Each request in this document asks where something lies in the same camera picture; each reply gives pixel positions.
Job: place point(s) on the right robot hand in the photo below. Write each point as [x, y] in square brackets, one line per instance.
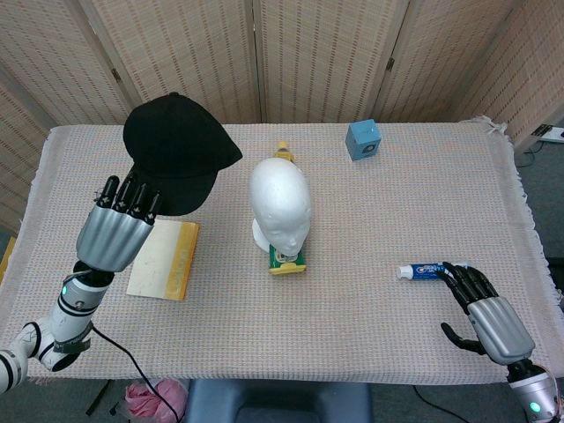
[498, 326]

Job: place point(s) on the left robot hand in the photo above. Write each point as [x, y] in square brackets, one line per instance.
[112, 238]

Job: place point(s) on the black baseball cap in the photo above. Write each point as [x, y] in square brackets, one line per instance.
[176, 145]

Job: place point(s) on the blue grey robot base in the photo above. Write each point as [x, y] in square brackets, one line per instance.
[282, 401]

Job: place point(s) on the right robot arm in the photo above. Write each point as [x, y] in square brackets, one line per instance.
[535, 392]

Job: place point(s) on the white foam mannequin head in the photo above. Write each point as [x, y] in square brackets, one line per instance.
[279, 198]

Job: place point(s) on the white and yellow notebook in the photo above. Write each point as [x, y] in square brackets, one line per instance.
[158, 264]

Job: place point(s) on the blue toothpaste tube white cap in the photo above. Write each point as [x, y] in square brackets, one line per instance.
[418, 271]

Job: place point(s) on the yellow board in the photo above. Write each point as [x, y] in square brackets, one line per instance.
[5, 262]

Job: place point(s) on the brass screen hinge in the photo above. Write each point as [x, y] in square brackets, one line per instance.
[116, 74]
[390, 64]

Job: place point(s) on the pink plastic bag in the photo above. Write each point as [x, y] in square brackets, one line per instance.
[154, 396]

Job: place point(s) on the green box with yellow lid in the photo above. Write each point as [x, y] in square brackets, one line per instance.
[286, 266]

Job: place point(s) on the woven checked tablecloth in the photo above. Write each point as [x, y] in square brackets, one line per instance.
[352, 220]

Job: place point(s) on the yellow bottle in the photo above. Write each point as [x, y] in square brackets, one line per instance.
[284, 152]

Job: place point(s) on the white power strip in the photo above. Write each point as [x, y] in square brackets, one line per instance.
[550, 133]

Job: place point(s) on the light blue cube box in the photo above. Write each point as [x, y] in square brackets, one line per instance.
[362, 141]

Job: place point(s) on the woven folding screen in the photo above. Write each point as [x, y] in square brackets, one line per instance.
[317, 57]

